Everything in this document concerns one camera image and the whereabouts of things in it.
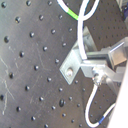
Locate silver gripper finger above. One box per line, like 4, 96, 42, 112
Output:
80, 62, 128, 88
87, 37, 128, 66

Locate black perforated breadboard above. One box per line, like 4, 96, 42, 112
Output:
0, 0, 128, 128

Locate metal angle bracket clip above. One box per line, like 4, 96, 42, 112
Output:
60, 26, 97, 85

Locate white cable with green band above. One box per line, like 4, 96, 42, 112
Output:
56, 0, 101, 22

